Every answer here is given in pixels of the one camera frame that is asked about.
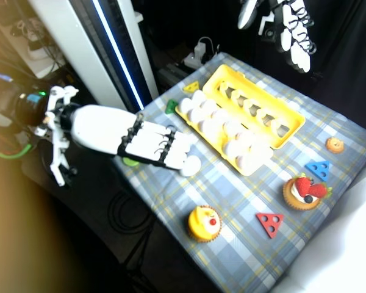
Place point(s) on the yellow triangle block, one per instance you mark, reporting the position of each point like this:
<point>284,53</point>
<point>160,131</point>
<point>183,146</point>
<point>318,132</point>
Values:
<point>192,88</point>

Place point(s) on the red triangle block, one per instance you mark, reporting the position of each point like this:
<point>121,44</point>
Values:
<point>260,216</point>

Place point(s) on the yellow egg carton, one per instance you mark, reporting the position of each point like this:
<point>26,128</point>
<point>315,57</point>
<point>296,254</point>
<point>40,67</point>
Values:
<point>219,74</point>

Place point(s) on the white backdrop board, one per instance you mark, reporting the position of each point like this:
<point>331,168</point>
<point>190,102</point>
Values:
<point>347,250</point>

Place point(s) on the black backdrop cloth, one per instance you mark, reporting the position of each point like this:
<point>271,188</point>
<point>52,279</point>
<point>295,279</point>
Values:
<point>347,76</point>

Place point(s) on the strawberry toy cupcake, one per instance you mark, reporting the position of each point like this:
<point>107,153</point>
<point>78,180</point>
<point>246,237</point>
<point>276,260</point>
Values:
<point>296,198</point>

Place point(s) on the blue plaid table cloth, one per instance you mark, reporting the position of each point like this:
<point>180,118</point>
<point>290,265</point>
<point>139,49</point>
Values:
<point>231,198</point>

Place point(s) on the white power strip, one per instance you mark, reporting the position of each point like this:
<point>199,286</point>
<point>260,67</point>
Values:
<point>198,53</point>

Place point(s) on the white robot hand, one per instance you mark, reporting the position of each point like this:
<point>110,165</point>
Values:
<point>286,38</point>
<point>97,128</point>

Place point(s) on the yellow toy cupcake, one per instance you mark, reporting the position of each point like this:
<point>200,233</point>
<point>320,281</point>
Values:
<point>201,229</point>

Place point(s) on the light green disc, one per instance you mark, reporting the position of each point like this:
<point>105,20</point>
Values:
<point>130,162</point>

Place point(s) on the blue triangle block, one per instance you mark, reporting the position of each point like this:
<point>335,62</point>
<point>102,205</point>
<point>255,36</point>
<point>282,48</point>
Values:
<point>311,167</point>

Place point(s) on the white column with blue stripe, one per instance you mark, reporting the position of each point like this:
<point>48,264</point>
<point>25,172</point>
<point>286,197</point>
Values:
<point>79,45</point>

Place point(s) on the green triangle block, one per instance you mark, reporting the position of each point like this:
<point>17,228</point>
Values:
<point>171,107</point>

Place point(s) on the round tan toy cookie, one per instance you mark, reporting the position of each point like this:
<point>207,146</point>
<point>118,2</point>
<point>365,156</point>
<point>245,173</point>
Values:
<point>332,146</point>

